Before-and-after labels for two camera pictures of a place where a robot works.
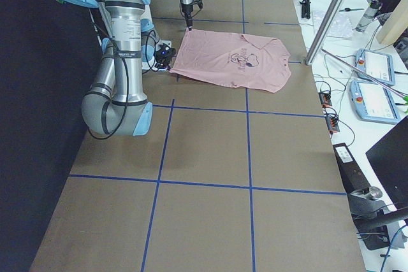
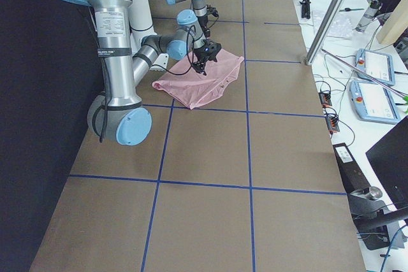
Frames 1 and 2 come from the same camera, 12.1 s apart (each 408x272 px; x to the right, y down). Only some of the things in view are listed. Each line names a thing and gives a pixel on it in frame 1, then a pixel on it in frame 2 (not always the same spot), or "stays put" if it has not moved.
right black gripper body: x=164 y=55 → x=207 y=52
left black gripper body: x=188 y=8 → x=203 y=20
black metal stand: x=378 y=227 stays put
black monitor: x=389 y=157 stays put
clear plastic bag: x=343 y=26 stays put
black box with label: x=352 y=174 stays put
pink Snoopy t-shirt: x=242 y=60 → x=187 y=83
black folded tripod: x=306 y=10 stays put
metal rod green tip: x=405 y=97 stays put
